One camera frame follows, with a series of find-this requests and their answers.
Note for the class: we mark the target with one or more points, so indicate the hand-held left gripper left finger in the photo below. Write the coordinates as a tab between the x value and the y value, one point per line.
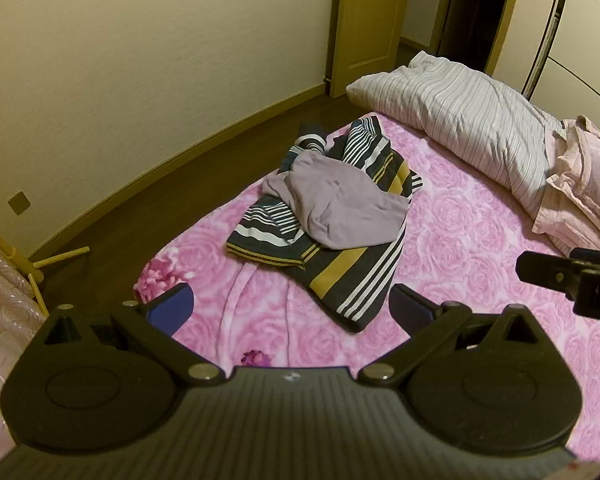
172	310

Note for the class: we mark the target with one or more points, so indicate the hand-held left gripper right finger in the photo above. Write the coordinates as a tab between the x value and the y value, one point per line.
407	310

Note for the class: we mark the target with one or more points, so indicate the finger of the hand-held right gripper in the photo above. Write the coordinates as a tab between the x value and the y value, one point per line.
545	270

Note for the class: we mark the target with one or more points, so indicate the dark striped garment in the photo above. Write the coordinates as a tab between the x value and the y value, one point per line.
350	280

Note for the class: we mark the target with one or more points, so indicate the lavender garment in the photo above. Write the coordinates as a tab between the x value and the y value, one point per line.
340	200

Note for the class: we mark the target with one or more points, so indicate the pink floral blanket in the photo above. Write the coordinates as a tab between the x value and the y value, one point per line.
480	240

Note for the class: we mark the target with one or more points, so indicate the pink ruffled pillow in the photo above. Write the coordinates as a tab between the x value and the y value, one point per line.
580	195

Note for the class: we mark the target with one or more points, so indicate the yellow wooden rack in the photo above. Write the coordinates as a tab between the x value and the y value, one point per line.
60	258

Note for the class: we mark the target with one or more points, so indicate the pink patterned cloth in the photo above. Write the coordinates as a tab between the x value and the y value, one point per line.
5	320

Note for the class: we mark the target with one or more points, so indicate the white striped pillow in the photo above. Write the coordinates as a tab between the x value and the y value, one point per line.
460	110

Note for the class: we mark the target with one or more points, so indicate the white wardrobe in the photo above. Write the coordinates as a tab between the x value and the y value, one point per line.
580	35

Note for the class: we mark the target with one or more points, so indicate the wooden door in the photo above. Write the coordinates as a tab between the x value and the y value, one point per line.
365	25

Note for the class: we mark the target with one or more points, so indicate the wall socket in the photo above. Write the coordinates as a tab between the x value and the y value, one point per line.
19	202

